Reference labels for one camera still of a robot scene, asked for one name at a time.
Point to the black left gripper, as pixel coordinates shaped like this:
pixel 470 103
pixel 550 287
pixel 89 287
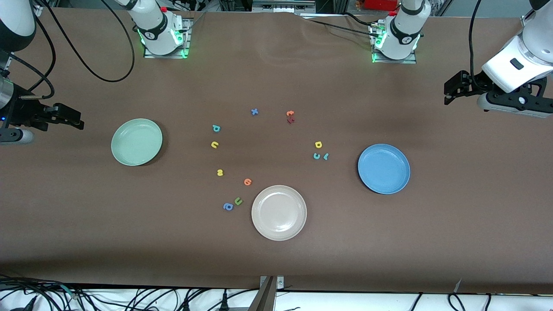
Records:
pixel 474 84

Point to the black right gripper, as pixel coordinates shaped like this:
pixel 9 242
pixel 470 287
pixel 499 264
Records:
pixel 23 113

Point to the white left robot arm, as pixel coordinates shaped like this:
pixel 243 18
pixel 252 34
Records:
pixel 406 26

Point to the green plate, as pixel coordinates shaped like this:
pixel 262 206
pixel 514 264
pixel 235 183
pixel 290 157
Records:
pixel 136 142

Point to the aluminium corner strut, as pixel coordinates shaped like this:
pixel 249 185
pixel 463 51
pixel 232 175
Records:
pixel 528 20

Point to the blue plate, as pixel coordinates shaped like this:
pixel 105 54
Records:
pixel 383 169

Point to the red background box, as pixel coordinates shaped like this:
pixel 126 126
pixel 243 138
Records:
pixel 380 4

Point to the blue foam letter a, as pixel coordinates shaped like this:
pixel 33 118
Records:
pixel 230 206

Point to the grey metal background box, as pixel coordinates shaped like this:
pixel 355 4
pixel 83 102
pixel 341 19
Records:
pixel 283 5

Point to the beige plate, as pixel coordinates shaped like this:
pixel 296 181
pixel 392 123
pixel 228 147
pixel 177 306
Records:
pixel 279 212

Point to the brown table cover sheet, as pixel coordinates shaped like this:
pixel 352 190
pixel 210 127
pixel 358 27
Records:
pixel 276 259

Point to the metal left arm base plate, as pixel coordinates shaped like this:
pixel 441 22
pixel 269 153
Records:
pixel 410 60

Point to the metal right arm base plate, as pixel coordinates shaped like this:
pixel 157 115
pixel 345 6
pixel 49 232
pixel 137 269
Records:
pixel 149 54

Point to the aluminium frame profile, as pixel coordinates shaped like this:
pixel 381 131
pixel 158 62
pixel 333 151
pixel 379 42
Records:
pixel 265 298

